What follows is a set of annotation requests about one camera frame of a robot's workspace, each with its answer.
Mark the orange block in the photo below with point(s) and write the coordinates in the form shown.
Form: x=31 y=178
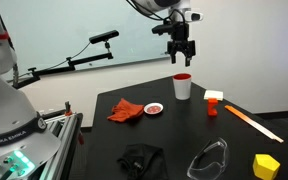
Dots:
x=212 y=108

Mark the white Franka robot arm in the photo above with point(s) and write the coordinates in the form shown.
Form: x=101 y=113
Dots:
x=7 y=110

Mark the black cloth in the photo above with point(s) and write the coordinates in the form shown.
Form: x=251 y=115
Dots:
x=145 y=163

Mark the yellow block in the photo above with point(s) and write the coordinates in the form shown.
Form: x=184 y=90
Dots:
x=265 y=166

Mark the white mug red interior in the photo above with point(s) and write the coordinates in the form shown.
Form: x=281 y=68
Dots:
x=182 y=88

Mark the orange white flat stick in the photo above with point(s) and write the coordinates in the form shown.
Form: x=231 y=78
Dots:
x=250 y=121

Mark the glass whiteboard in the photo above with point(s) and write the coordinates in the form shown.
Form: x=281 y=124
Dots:
x=67 y=30

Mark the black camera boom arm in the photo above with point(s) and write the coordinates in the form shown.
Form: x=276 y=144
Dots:
x=57 y=68

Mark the orange black clamp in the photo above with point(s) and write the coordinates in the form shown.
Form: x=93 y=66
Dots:
x=68 y=109

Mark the clear safety glasses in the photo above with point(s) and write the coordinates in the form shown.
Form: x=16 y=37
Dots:
x=214 y=160

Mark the white pad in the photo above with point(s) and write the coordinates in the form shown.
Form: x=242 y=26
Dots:
x=214 y=95

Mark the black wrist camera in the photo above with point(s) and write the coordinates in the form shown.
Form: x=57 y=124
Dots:
x=160 y=28

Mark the aluminium extrusion frame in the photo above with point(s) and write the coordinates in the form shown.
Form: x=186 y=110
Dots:
x=62 y=140

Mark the small white plate red food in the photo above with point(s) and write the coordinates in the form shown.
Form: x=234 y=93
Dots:
x=153 y=108

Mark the black stereo camera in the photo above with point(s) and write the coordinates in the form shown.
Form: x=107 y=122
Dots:
x=104 y=36

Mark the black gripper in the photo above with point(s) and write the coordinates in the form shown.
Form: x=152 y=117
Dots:
x=180 y=45

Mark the orange cloth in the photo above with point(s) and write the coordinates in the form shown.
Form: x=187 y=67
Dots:
x=125 y=110

